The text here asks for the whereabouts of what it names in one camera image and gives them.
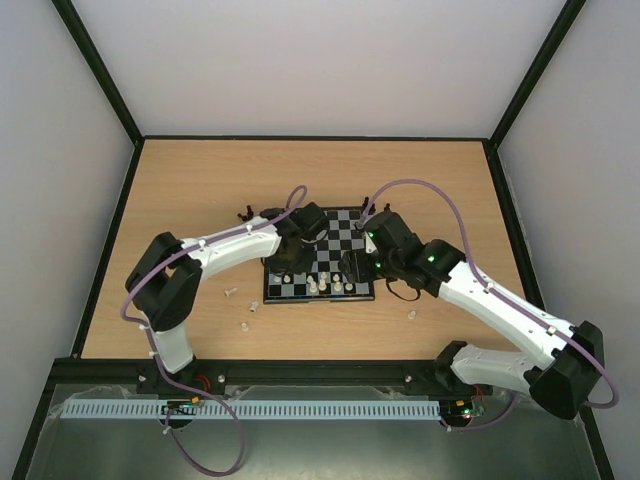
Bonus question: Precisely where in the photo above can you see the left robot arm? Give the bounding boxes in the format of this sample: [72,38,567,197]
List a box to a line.
[125,202,329,374]

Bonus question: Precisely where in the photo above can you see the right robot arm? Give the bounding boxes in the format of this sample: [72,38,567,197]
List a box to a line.
[339,210,604,420]

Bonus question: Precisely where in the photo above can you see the black and silver chessboard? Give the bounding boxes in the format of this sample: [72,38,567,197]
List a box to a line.
[263,206,375,305]

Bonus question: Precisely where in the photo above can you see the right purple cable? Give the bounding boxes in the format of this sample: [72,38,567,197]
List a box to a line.
[355,178,621,433]

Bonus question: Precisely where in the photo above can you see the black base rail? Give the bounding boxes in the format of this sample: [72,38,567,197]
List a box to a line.
[49,358,434,386]

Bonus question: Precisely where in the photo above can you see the white slotted cable duct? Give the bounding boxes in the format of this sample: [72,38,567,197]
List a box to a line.
[60,399,441,421]

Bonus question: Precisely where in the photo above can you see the black enclosure frame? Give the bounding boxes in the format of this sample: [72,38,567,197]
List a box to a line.
[12,0,586,479]

